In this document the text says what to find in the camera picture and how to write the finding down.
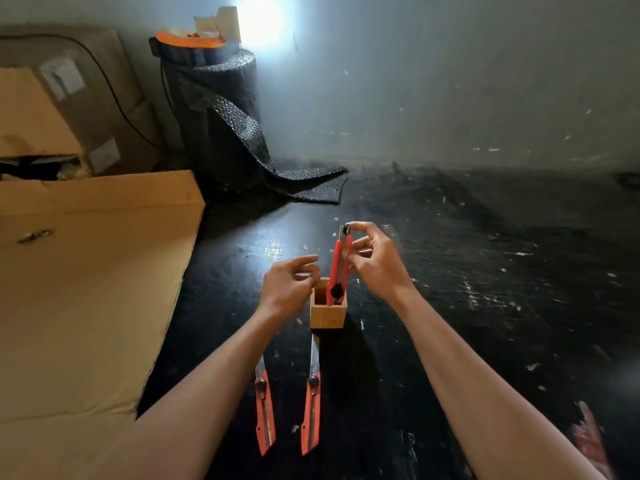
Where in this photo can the black bubble wrap roll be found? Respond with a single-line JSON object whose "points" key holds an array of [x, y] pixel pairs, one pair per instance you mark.
{"points": [[220, 114]]}

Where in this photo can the large flat cardboard sheet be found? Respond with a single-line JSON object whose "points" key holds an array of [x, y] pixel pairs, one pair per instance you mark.
{"points": [[90, 304]]}

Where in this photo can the person's left hand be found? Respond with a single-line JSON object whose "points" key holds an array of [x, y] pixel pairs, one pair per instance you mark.
{"points": [[282, 289]]}

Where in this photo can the small metal blade piece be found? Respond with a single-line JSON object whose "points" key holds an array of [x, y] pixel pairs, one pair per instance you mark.
{"points": [[34, 236]]}

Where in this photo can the person's right hand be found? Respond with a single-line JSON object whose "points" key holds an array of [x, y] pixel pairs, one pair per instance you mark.
{"points": [[382, 267]]}

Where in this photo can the person's right thumb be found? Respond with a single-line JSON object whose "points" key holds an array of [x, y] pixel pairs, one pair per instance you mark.
{"points": [[360, 242]]}

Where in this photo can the person's left fingers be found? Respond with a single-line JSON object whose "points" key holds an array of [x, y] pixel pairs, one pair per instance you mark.
{"points": [[306, 274]]}

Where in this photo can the red utility knife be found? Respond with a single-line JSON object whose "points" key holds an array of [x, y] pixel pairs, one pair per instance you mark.
{"points": [[264, 414], [339, 267], [311, 414]]}

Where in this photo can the brown cardboard box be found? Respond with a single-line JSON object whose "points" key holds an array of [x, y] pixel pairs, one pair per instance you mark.
{"points": [[35, 114]]}

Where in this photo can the small wooden holder box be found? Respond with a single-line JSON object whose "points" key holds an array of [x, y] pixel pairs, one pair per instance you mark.
{"points": [[328, 315]]}

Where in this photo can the person's right forearm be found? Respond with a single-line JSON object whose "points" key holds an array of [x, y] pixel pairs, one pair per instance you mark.
{"points": [[475, 389]]}

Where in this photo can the orange tape roll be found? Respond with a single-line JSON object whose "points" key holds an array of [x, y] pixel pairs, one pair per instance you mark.
{"points": [[187, 40]]}

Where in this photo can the white cardboard piece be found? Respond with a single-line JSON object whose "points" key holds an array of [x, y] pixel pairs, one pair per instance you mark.
{"points": [[225, 22]]}

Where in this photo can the person's left forearm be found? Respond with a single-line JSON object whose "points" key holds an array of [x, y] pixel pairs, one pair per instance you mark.
{"points": [[210, 394]]}

